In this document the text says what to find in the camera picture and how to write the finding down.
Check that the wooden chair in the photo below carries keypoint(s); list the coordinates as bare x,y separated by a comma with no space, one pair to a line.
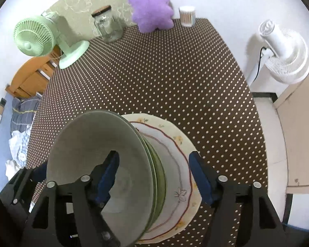
28,77

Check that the green desk fan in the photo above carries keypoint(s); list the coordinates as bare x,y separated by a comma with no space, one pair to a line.
33,36

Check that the glass jar with lid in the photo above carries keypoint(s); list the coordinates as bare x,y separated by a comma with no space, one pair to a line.
108,25

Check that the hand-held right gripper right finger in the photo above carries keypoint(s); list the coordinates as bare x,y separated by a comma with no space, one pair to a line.
200,180

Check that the white standing fan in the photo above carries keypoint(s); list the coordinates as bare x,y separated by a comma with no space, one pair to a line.
285,54

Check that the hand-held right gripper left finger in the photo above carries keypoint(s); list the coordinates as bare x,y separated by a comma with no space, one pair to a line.
108,177

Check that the large floral ceramic bowl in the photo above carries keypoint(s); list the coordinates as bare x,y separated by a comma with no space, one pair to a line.
163,182

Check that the small floral ceramic bowl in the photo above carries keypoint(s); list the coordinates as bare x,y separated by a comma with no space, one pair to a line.
92,139

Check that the purple plush toy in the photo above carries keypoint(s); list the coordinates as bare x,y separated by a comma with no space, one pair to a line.
150,5

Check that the green printed board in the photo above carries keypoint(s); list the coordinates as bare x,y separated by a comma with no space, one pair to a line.
77,2

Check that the large yellow floral plate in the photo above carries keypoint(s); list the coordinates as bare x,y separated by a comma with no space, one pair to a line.
197,182

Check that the white plate red pattern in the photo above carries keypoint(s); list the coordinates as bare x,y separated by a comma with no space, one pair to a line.
175,175

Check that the grey striped cloth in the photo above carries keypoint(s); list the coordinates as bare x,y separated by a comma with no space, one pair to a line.
23,113

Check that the white cloth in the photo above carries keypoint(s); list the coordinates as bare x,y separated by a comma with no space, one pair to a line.
12,168

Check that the beige door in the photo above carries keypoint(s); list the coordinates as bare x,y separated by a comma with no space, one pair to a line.
303,133

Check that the cotton swab container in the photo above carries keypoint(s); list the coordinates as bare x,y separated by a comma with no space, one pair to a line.
187,16

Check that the brown polka-dot tablecloth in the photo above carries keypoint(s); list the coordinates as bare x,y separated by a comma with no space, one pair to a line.
170,82

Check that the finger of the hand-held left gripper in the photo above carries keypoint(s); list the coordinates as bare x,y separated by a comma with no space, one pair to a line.
40,172

